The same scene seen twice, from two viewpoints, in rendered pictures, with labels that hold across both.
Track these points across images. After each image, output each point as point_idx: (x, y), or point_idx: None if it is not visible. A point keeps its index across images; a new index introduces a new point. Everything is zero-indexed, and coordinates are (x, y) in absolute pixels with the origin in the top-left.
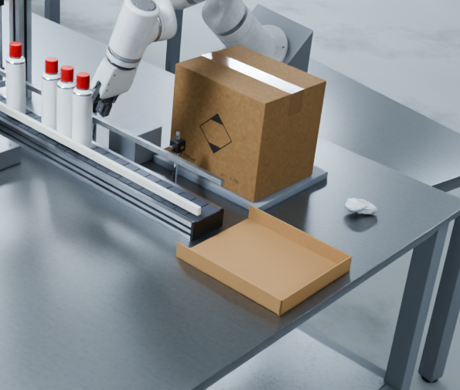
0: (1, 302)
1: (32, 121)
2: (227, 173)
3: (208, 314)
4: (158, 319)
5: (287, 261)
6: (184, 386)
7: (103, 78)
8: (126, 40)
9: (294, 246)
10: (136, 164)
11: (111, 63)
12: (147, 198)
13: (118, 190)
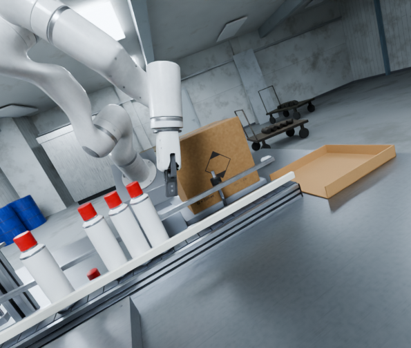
0: None
1: (108, 275)
2: (237, 180)
3: None
4: None
5: (323, 165)
6: None
7: (175, 146)
8: (176, 97)
9: (305, 166)
10: (205, 217)
11: (171, 130)
12: (259, 205)
13: (235, 227)
